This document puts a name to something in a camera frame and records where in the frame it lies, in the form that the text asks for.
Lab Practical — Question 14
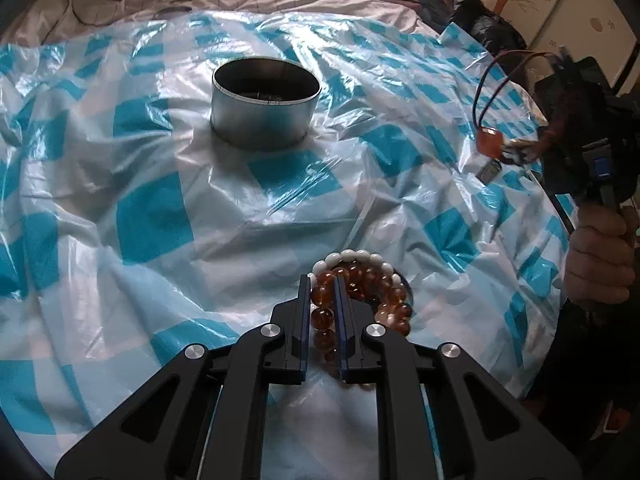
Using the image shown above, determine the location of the red cord pendant necklace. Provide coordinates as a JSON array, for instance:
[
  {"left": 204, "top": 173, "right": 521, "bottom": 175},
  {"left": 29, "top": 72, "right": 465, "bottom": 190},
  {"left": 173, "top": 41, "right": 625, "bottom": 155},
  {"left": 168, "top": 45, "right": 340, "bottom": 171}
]
[{"left": 470, "top": 46, "right": 576, "bottom": 186}]

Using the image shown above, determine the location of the amber bead bracelet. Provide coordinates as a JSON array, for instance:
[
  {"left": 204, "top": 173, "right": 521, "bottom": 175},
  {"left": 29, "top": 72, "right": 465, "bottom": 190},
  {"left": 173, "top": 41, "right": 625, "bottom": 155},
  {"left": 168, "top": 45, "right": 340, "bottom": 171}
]
[{"left": 309, "top": 261, "right": 414, "bottom": 391}]

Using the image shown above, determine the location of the white bead bracelet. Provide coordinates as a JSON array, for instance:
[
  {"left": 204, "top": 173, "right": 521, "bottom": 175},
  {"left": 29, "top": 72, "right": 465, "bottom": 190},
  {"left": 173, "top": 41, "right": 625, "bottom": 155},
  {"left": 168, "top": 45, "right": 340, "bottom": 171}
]
[{"left": 306, "top": 248, "right": 405, "bottom": 291}]

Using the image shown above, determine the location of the right hand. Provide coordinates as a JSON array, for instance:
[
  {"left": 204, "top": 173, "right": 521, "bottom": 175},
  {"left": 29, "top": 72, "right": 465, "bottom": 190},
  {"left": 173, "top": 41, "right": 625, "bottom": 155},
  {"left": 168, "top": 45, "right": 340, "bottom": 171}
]
[{"left": 564, "top": 202, "right": 639, "bottom": 310}]

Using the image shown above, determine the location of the black plastic bag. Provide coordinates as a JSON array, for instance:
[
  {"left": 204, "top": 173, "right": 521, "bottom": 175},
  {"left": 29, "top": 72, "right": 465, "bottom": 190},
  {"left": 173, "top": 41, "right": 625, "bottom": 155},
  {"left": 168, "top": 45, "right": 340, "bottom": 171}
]
[{"left": 449, "top": 0, "right": 527, "bottom": 55}]

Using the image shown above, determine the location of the white wardrobe tree decal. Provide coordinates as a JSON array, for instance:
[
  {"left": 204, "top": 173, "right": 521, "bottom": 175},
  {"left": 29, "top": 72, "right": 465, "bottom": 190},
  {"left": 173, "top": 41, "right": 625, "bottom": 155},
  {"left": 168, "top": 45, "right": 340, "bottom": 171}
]
[{"left": 482, "top": 0, "right": 639, "bottom": 93}]

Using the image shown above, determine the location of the blue checkered plastic sheet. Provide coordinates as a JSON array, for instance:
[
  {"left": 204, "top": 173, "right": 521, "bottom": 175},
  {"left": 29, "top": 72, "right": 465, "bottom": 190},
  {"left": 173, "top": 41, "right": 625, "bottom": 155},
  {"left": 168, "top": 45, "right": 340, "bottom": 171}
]
[{"left": 1, "top": 12, "right": 568, "bottom": 471}]

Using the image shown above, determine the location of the round metal tin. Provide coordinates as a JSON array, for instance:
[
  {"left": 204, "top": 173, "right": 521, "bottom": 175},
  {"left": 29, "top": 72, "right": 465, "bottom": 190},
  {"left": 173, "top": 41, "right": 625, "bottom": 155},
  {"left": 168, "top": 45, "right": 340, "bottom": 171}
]
[{"left": 210, "top": 56, "right": 321, "bottom": 152}]

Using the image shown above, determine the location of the round metal tin lid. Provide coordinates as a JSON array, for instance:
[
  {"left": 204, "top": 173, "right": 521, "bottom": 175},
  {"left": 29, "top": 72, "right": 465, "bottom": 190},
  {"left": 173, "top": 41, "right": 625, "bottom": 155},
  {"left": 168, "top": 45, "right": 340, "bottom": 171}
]
[{"left": 154, "top": 6, "right": 192, "bottom": 20}]

